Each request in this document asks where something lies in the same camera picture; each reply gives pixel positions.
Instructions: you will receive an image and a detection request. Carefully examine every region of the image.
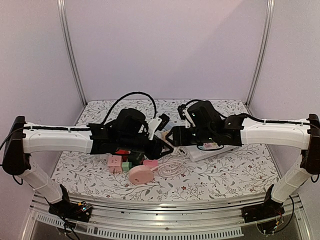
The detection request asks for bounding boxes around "left aluminium corner post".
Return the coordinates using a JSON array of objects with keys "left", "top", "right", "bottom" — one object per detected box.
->
[{"left": 57, "top": 0, "right": 88, "bottom": 107}]

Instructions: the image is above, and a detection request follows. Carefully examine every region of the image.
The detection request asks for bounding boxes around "aluminium corner post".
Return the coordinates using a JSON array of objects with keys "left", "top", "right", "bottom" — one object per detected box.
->
[
  {"left": 245, "top": 0, "right": 275, "bottom": 109},
  {"left": 57, "top": 0, "right": 88, "bottom": 107}
]

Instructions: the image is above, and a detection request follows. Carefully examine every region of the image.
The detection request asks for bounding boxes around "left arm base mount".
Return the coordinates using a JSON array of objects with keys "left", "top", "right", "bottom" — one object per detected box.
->
[{"left": 48, "top": 184, "right": 93, "bottom": 223}]

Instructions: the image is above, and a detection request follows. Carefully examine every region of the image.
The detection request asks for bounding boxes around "pink plug adapter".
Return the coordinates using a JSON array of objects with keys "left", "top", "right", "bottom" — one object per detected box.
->
[{"left": 143, "top": 159, "right": 159, "bottom": 169}]

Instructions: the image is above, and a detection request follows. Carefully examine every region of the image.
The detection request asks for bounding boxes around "white plug block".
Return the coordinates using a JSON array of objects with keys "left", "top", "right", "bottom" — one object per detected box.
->
[{"left": 172, "top": 146, "right": 189, "bottom": 157}]

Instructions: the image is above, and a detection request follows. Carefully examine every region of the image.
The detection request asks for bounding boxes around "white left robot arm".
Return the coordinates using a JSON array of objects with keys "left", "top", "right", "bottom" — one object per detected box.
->
[{"left": 0, "top": 108, "right": 174, "bottom": 217}]

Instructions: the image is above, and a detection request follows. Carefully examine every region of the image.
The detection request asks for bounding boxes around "light pink cube socket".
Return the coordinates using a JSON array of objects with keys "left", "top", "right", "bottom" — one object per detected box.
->
[{"left": 107, "top": 155, "right": 123, "bottom": 174}]

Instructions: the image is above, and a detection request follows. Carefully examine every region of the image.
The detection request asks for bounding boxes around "dark green cube socket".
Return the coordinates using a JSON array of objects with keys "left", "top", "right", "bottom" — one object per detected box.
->
[{"left": 127, "top": 152, "right": 145, "bottom": 167}]

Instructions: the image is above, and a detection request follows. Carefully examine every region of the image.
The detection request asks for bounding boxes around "white colourful power strip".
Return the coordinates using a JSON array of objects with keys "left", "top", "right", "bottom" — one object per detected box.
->
[{"left": 185, "top": 142, "right": 236, "bottom": 162}]

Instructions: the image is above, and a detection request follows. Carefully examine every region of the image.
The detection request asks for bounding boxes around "blue power strip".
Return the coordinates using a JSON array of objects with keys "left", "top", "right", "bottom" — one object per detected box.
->
[{"left": 163, "top": 121, "right": 175, "bottom": 131}]

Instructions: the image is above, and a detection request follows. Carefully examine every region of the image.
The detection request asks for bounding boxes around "floral table cloth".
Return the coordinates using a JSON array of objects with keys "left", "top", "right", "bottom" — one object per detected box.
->
[{"left": 48, "top": 99, "right": 280, "bottom": 202}]

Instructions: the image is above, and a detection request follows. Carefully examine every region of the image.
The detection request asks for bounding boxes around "green beige socket adapter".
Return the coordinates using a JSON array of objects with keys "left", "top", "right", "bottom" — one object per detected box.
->
[{"left": 121, "top": 161, "right": 132, "bottom": 172}]

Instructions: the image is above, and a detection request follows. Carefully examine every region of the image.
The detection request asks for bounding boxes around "aluminium front rail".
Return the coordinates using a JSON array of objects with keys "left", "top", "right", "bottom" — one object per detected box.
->
[{"left": 21, "top": 194, "right": 314, "bottom": 240}]

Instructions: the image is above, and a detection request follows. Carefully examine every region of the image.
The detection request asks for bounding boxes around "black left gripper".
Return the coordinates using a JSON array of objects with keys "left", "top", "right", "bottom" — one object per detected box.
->
[{"left": 118, "top": 134, "right": 174, "bottom": 161}]

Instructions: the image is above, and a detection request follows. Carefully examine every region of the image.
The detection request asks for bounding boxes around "yellow cube socket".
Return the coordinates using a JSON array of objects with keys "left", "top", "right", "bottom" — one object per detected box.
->
[{"left": 161, "top": 130, "right": 171, "bottom": 142}]

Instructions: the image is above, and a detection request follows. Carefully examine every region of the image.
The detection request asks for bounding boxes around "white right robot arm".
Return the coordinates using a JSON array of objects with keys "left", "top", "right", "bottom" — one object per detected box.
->
[{"left": 165, "top": 100, "right": 320, "bottom": 218}]

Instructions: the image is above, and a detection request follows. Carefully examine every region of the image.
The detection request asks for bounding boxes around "pink round cable reel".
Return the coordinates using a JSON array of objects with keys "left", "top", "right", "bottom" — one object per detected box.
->
[{"left": 127, "top": 165, "right": 154, "bottom": 185}]

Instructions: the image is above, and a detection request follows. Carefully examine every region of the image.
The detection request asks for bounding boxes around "right aluminium corner post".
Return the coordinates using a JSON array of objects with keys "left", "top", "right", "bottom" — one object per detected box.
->
[{"left": 245, "top": 0, "right": 275, "bottom": 109}]

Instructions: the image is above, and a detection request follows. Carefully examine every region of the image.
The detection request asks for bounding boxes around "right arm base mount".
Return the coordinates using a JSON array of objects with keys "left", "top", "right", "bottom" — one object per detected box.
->
[{"left": 241, "top": 184, "right": 285, "bottom": 223}]

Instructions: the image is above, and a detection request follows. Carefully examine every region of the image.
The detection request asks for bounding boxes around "red cube socket adapter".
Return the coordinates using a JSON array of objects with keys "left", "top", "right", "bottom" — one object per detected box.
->
[{"left": 115, "top": 149, "right": 130, "bottom": 156}]

